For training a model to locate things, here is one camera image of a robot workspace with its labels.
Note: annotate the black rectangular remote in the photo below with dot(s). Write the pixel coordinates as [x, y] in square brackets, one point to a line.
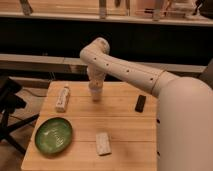
[140, 103]

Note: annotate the white ceramic cup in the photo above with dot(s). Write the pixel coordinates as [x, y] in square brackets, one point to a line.
[96, 93]

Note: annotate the white tube bottle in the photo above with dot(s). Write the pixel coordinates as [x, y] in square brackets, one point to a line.
[63, 99]

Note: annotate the long wooden shelf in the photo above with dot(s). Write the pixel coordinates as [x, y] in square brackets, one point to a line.
[66, 65]

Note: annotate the white sponge block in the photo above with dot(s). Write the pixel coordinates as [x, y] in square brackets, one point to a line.
[103, 144]

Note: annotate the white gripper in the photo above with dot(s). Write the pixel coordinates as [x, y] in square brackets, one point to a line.
[96, 78]

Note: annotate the black tripod stand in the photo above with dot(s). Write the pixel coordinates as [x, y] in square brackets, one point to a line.
[9, 102]

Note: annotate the green ceramic plate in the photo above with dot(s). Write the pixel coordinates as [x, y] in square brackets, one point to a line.
[53, 136]

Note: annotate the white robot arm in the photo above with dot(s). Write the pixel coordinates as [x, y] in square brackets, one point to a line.
[184, 119]

